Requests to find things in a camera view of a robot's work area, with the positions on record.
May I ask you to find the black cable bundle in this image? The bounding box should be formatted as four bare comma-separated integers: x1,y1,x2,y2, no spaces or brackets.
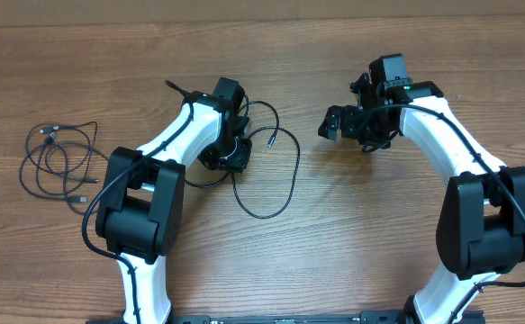
184,99,302,221

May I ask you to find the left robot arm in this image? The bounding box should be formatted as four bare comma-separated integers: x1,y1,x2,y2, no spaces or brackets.
94,77,252,323

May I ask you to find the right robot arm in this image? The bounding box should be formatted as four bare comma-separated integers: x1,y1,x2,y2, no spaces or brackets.
317,53,525,323

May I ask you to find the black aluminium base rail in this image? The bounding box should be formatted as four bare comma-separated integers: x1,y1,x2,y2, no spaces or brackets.
86,309,486,324

